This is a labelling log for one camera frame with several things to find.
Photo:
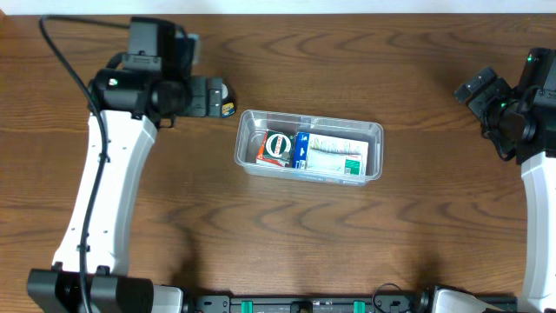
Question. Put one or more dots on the red white medicine box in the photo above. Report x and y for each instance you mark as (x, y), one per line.
(266, 160)

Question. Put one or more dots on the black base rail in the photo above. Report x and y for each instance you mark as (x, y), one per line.
(381, 300)

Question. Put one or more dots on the dark syrup bottle white cap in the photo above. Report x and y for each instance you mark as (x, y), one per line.
(228, 101)

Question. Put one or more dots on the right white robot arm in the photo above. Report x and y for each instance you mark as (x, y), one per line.
(538, 289)

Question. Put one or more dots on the clear plastic container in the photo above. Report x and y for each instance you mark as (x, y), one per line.
(254, 124)

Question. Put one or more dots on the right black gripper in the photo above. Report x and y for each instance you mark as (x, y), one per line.
(479, 88)

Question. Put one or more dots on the blue white medicine box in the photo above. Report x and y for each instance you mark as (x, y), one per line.
(310, 141)

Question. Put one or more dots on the green white medicine box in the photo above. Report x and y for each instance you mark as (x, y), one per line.
(335, 163)

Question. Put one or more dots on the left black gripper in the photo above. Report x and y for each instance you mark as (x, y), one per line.
(208, 96)

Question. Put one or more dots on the dark green square box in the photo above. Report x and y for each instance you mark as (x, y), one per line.
(280, 146)

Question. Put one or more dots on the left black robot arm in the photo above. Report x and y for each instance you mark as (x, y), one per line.
(136, 94)

